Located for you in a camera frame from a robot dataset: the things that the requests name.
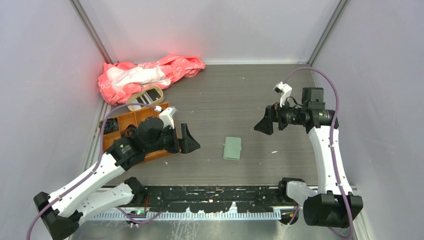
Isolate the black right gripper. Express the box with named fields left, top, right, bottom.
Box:
left=254, top=95, right=307, bottom=135

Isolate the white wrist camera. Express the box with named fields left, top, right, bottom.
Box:
left=273, top=81, right=292, bottom=108
left=158, top=106, right=178, bottom=129

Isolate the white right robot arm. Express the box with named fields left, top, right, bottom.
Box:
left=254, top=83, right=364, bottom=229

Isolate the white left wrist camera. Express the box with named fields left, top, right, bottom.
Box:
left=158, top=106, right=178, bottom=129

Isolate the beige oval card tray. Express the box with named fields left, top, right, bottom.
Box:
left=126, top=86, right=164, bottom=106

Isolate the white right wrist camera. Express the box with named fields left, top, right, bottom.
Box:
left=273, top=81, right=292, bottom=108

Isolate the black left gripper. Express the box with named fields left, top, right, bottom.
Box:
left=144, top=122, right=200, bottom=154

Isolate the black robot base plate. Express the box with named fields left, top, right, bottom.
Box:
left=114, top=184, right=311, bottom=215

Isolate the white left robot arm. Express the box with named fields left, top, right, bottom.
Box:
left=33, top=117, right=201, bottom=240

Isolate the black roll in organizer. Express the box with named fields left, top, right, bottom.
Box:
left=122, top=124, right=137, bottom=137

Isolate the pink and white plastic bag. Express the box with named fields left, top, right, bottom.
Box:
left=97, top=54, right=206, bottom=106

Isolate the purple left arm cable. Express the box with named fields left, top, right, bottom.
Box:
left=25, top=102, right=163, bottom=240

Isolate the green leather card holder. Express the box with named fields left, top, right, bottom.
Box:
left=223, top=136, right=242, bottom=161

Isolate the orange compartment organizer box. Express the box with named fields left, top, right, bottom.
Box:
left=102, top=102, right=171, bottom=164

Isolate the dark bundle in organizer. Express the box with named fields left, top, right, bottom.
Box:
left=98, top=117, right=119, bottom=135

